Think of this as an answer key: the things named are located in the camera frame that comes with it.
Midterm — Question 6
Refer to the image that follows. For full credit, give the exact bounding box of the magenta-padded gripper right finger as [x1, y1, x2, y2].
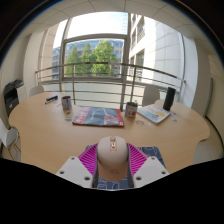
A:
[126, 143, 170, 190]

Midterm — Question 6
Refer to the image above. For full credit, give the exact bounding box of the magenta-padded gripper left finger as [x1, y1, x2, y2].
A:
[55, 143, 100, 189]

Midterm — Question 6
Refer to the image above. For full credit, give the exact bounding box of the cream computer mouse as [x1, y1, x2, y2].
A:
[96, 135, 130, 183]

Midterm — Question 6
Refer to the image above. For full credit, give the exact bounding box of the dark blue patterned mouse pad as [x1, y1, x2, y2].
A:
[85, 145, 166, 191]

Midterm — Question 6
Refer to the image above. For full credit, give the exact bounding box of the light blue booklet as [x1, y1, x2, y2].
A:
[137, 103, 172, 126]

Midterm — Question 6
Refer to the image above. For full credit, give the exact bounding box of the red and dark magazine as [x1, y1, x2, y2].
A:
[72, 106, 125, 128]

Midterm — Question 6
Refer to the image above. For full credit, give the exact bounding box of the printed mug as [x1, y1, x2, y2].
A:
[61, 95, 73, 115]
[124, 101, 139, 120]

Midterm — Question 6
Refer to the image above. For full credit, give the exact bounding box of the black speaker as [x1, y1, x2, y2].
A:
[162, 86, 177, 112]

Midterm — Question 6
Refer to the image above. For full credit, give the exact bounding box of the dark blue stapler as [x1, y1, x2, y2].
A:
[44, 95, 59, 105]

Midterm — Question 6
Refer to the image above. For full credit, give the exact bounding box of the black office printer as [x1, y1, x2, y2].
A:
[3, 78, 25, 118]

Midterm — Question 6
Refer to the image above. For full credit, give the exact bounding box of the metal balcony railing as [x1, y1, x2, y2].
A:
[34, 61, 187, 105]

